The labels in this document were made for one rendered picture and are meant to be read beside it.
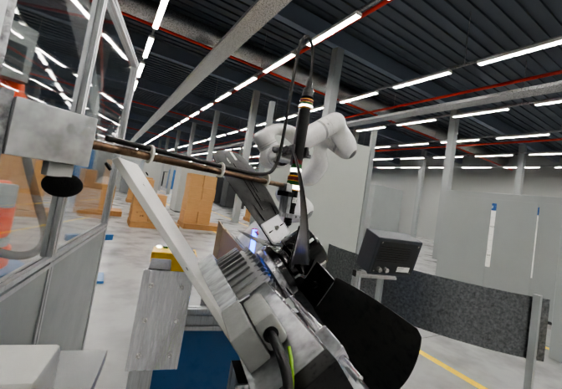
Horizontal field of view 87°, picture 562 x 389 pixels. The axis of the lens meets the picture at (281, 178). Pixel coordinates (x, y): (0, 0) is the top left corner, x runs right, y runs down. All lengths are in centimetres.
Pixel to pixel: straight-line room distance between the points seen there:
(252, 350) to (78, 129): 40
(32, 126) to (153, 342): 47
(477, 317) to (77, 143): 250
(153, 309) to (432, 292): 214
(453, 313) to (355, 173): 146
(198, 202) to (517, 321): 780
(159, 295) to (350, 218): 262
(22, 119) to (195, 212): 862
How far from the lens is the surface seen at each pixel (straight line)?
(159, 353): 75
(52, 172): 51
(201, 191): 901
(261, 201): 83
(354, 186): 314
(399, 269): 160
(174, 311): 71
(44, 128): 48
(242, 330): 49
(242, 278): 71
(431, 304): 257
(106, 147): 54
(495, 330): 266
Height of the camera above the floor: 134
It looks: 3 degrees up
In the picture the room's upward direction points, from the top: 9 degrees clockwise
